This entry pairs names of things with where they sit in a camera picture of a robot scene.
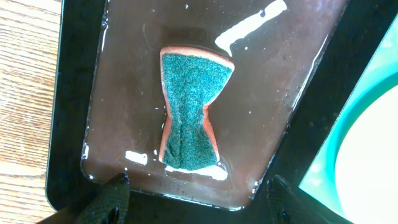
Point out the green and orange sponge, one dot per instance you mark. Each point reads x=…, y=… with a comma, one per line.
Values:
x=191, y=79

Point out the teal plastic tray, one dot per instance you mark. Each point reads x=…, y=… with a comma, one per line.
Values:
x=379, y=76

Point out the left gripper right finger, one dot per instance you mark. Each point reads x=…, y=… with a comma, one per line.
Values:
x=289, y=204

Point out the black rectangular tray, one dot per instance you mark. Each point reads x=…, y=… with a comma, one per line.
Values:
x=293, y=75

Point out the green plate top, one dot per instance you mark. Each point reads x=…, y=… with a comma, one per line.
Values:
x=366, y=165

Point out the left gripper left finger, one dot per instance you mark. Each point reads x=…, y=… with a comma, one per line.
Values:
x=110, y=205

